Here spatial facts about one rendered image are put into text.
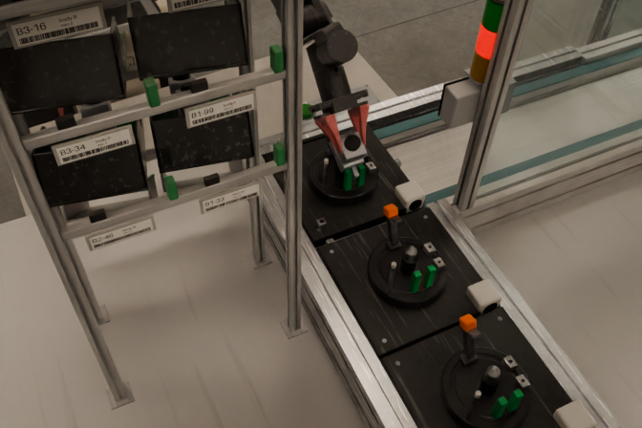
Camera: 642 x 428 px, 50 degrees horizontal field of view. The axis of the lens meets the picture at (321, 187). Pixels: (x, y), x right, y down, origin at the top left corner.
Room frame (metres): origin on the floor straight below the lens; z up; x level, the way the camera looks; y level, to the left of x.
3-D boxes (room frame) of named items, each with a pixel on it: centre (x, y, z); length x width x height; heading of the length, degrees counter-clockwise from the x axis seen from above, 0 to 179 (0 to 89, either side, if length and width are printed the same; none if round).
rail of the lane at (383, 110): (1.20, -0.22, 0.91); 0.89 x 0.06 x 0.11; 117
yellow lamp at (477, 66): (0.92, -0.27, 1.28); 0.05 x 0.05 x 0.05
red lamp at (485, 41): (0.92, -0.27, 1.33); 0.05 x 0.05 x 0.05
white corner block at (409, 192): (0.90, -0.17, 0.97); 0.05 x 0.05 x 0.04; 27
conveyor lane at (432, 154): (1.06, -0.32, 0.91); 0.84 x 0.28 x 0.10; 117
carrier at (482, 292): (0.71, -0.16, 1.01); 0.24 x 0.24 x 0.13; 27
